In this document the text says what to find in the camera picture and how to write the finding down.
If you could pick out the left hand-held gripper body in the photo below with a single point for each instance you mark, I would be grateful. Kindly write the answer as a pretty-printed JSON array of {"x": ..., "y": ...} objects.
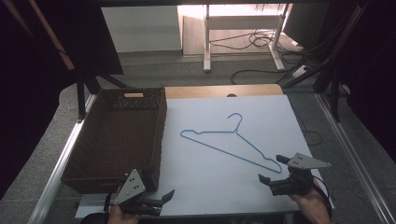
[{"x": 130, "y": 186}]

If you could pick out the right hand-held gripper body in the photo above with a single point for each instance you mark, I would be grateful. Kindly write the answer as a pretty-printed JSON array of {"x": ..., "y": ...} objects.
[{"x": 292, "y": 185}]

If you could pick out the person's right hand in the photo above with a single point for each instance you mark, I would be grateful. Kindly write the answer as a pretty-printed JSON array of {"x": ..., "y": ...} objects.
[{"x": 314, "y": 208}]

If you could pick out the person's left hand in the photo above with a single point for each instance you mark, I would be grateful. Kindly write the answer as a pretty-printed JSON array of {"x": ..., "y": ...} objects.
[{"x": 120, "y": 217}]

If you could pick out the white paper sheet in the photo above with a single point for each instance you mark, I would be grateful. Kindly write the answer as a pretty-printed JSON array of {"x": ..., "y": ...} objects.
[{"x": 202, "y": 186}]

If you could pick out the brown woven basket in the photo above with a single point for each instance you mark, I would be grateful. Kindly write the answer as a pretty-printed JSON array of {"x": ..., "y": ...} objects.
[{"x": 118, "y": 140}]

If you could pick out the black metal stand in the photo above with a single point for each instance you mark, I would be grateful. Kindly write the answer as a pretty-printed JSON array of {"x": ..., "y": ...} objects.
[
  {"x": 335, "y": 96},
  {"x": 81, "y": 96}
]

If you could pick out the white power strip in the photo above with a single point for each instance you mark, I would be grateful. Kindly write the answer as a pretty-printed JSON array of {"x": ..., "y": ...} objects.
[{"x": 300, "y": 71}]

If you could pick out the white cabinet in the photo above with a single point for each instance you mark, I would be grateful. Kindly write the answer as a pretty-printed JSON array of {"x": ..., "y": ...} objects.
[{"x": 140, "y": 29}]

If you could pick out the aluminium rail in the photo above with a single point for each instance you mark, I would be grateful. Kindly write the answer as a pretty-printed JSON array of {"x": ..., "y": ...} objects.
[
  {"x": 59, "y": 168},
  {"x": 355, "y": 161}
]

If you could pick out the white desk frame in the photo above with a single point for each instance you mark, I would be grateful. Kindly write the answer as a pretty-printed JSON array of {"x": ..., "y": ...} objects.
[{"x": 206, "y": 46}]

